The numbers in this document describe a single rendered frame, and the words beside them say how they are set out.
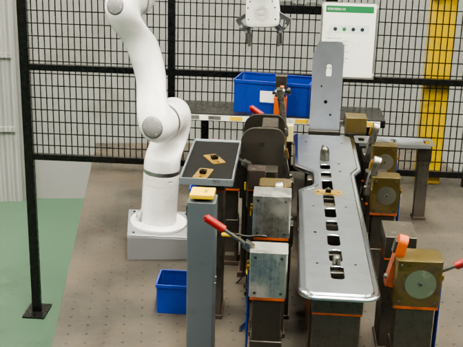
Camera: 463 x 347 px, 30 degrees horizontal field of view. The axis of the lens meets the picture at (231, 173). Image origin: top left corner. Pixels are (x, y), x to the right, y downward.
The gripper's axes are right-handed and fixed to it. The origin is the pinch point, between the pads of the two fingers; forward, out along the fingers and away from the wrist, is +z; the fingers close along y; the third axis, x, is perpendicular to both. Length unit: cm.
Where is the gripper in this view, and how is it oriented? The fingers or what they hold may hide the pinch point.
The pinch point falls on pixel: (264, 42)
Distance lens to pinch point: 266.9
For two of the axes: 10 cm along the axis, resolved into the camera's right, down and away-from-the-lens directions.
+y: 9.7, 0.3, -2.3
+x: 2.2, -3.6, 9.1
